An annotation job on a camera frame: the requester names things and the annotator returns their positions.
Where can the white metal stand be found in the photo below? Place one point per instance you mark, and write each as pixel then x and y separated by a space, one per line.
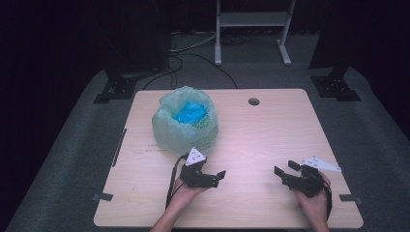
pixel 253 18

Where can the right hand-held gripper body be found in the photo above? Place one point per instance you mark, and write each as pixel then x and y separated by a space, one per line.
pixel 307 180

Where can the pale green plastic bag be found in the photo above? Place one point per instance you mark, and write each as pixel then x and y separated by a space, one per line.
pixel 175 133

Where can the black table edge clip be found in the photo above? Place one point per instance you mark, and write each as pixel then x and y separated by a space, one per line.
pixel 103 197
pixel 350 198

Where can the black stand base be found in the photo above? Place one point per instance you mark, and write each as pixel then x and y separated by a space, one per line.
pixel 335 87
pixel 116 88

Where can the crumpled blue plastic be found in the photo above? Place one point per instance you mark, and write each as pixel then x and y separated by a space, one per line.
pixel 190 112

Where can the person's right hand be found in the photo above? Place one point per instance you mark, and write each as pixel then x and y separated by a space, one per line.
pixel 314 203

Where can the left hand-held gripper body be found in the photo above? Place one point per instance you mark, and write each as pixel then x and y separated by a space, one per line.
pixel 194 167

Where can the person's left hand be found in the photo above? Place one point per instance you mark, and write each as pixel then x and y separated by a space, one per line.
pixel 187 193

